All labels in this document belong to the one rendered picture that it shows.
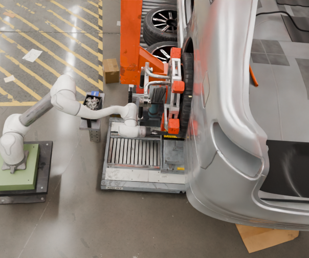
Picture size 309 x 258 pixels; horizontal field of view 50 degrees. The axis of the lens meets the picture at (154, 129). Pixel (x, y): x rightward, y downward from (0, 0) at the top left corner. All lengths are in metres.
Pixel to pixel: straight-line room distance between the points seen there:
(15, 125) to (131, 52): 1.10
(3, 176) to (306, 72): 2.48
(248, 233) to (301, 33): 2.07
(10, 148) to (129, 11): 1.35
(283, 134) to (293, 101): 0.28
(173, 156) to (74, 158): 0.94
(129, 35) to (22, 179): 1.40
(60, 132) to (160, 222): 1.35
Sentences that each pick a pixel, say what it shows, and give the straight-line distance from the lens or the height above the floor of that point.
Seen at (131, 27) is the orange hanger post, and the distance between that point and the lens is 2.71.
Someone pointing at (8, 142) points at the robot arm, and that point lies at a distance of 2.61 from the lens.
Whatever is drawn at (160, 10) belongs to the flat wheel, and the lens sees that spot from 4.19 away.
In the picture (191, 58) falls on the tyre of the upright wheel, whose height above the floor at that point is 1.16.
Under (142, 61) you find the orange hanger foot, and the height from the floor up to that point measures 0.79.
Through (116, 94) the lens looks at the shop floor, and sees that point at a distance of 3.74.
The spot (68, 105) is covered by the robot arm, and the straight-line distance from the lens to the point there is 2.29.
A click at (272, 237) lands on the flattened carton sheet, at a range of 3.10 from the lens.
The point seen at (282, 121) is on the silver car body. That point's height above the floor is 0.95.
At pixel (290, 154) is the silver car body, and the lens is 2.44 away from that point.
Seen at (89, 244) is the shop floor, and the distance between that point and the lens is 2.83.
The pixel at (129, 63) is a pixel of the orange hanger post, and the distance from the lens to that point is 2.93.
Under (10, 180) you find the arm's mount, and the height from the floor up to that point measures 0.38.
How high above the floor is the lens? 2.65
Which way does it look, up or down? 51 degrees down
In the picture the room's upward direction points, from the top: 8 degrees clockwise
